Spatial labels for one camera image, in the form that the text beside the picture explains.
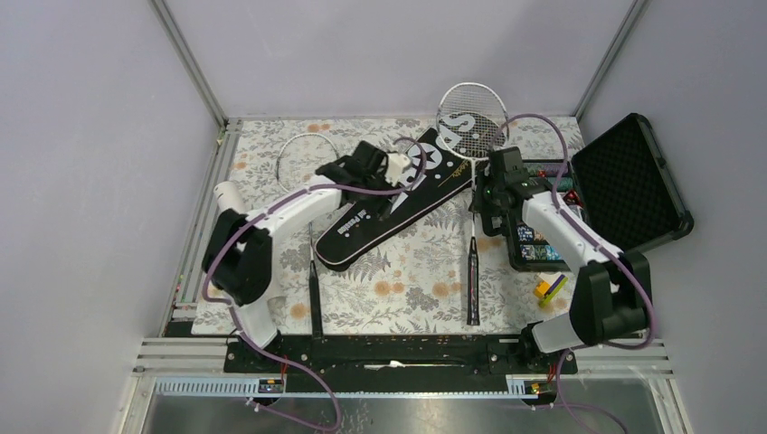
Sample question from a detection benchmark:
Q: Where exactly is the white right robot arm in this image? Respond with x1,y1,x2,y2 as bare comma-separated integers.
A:
476,147,656,373

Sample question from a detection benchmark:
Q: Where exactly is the yellow purple small block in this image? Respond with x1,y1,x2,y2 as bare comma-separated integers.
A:
533,273,569,307

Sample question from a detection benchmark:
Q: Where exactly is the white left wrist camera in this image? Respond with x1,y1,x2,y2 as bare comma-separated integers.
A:
383,152,412,186

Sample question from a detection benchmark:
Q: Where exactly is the white racket black handle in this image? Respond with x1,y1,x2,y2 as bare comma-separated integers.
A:
275,132,339,340

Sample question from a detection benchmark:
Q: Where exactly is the floral table mat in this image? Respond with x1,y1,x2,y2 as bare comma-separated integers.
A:
229,118,574,335

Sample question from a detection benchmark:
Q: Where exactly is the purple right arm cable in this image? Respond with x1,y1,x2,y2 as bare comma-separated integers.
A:
491,113,658,351

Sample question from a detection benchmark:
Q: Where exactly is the white shuttlecock tube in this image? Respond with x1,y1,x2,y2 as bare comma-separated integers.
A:
213,181,249,214

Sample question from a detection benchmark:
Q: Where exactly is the black poker chip case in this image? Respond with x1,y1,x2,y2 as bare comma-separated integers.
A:
506,113,695,274

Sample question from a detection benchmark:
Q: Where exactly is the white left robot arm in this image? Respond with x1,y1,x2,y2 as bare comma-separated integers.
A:
202,141,412,372

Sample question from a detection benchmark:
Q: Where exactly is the black racket cover bag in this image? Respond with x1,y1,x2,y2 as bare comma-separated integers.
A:
314,127,471,271

